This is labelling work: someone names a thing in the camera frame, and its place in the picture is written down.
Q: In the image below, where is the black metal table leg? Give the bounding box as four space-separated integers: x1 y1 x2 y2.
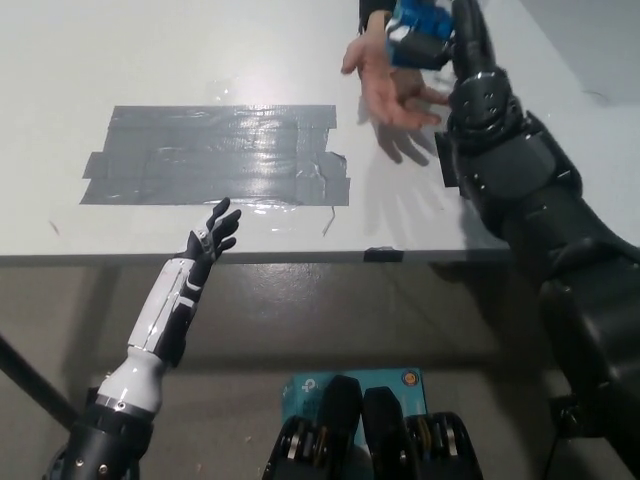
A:
0 332 81 426

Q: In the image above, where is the small black tape strip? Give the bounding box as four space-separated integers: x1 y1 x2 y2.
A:
363 246 405 264

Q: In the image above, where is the teal router cardboard box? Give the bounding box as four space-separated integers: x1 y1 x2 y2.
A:
280 368 426 446

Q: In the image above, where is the person's bare hand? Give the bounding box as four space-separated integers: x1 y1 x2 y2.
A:
341 9 451 126

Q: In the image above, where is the black tape square marking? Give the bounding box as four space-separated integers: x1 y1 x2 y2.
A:
434 131 470 189

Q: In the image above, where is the blue block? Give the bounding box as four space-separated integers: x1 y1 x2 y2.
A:
387 0 456 54

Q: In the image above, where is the grey duct tape patch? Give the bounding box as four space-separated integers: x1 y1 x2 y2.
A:
79 103 352 208

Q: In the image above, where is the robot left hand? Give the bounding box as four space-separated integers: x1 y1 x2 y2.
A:
127 197 243 369

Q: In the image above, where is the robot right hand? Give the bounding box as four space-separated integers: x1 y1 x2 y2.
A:
389 0 506 86

